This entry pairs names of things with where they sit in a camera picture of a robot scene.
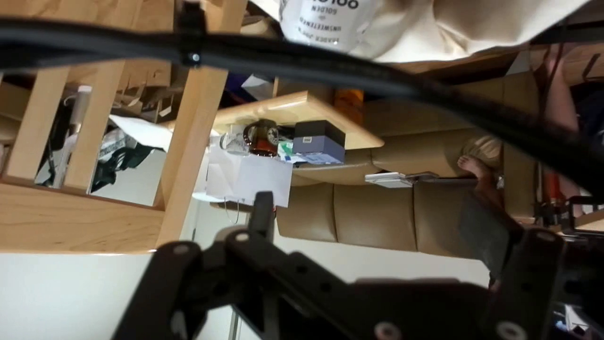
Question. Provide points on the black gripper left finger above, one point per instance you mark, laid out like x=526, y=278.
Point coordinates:
x=273, y=293

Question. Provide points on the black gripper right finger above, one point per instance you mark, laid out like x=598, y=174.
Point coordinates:
x=533, y=271

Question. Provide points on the white plastic bag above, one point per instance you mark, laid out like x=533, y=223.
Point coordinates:
x=460, y=29

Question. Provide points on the white cardboard box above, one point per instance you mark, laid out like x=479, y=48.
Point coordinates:
x=243, y=176

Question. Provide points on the dark blue box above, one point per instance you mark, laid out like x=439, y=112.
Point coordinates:
x=320, y=142

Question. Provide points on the brown sofa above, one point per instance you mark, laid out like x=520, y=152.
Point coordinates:
x=409, y=193

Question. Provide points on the wooden shelf board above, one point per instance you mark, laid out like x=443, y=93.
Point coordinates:
x=296, y=108

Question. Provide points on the wooden chair right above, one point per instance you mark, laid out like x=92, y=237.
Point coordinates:
x=77, y=172

